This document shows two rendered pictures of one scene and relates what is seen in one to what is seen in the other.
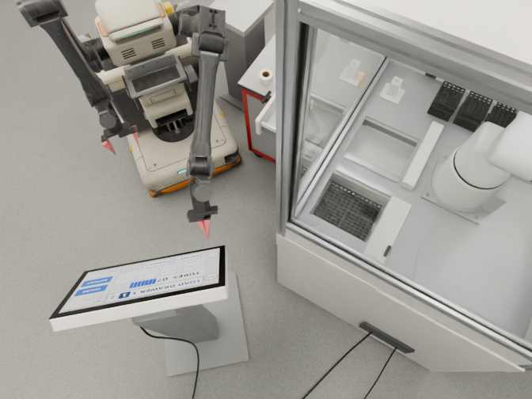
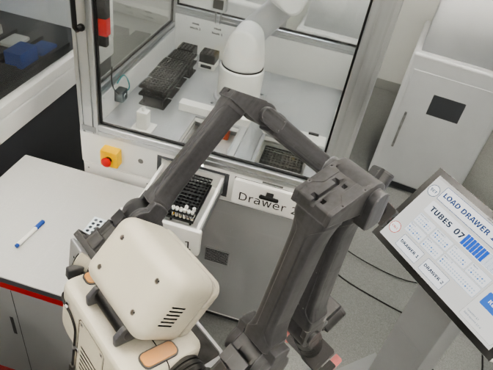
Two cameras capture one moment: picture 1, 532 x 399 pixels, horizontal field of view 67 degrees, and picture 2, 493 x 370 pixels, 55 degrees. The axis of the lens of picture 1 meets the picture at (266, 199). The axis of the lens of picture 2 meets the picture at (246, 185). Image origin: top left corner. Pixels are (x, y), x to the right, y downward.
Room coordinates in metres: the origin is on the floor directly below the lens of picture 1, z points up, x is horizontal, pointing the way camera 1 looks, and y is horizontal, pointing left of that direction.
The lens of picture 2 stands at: (1.39, 1.06, 2.04)
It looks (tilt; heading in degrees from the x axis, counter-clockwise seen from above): 39 degrees down; 244
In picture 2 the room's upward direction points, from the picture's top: 11 degrees clockwise
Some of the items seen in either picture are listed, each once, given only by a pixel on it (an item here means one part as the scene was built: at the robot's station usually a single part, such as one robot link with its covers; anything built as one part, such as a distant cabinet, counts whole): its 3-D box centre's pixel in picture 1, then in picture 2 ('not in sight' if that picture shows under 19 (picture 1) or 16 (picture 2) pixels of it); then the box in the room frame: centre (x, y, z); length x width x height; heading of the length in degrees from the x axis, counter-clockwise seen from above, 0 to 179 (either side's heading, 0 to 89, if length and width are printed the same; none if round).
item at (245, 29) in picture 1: (244, 55); not in sight; (1.90, 0.08, 0.38); 0.30 x 0.30 x 0.76; 50
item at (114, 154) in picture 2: not in sight; (110, 157); (1.23, -0.50, 0.88); 0.07 x 0.05 x 0.07; 146
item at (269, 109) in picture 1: (273, 104); (159, 231); (1.12, -0.06, 0.87); 0.29 x 0.02 x 0.11; 146
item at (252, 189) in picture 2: not in sight; (269, 199); (0.69, -0.15, 0.87); 0.29 x 0.02 x 0.11; 146
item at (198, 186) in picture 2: not in sight; (180, 197); (1.01, -0.23, 0.87); 0.22 x 0.18 x 0.06; 56
